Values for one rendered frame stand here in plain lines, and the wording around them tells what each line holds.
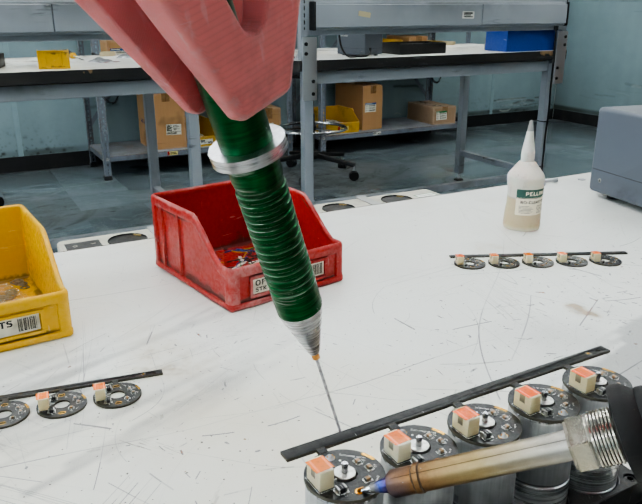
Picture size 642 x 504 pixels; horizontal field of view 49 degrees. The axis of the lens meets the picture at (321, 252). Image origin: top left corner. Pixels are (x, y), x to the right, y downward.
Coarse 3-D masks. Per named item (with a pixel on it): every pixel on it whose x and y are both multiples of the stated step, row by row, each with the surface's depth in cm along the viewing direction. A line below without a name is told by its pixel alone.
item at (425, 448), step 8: (424, 440) 23; (416, 448) 22; (424, 448) 22; (384, 464) 22; (448, 488) 22; (384, 496) 23; (392, 496) 22; (408, 496) 22; (416, 496) 22; (424, 496) 22; (432, 496) 22; (440, 496) 22; (448, 496) 22
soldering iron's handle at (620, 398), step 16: (608, 400) 17; (624, 400) 17; (640, 400) 17; (624, 416) 17; (640, 416) 17; (624, 432) 17; (640, 432) 17; (624, 448) 17; (640, 448) 17; (640, 464) 17; (640, 480) 17
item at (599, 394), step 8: (592, 368) 28; (600, 368) 28; (568, 376) 27; (608, 376) 27; (616, 376) 27; (568, 384) 26; (608, 384) 26; (624, 384) 26; (576, 392) 26; (592, 392) 26; (600, 392) 26; (600, 400) 25
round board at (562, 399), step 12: (528, 384) 26; (540, 384) 26; (552, 396) 26; (564, 396) 25; (516, 408) 25; (540, 408) 25; (552, 408) 25; (564, 408) 25; (576, 408) 25; (540, 420) 24; (552, 420) 24
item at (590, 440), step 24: (600, 408) 18; (552, 432) 19; (576, 432) 18; (600, 432) 17; (456, 456) 19; (480, 456) 19; (504, 456) 19; (528, 456) 18; (552, 456) 18; (576, 456) 18; (600, 456) 17; (624, 456) 17; (408, 480) 20; (432, 480) 19; (456, 480) 19
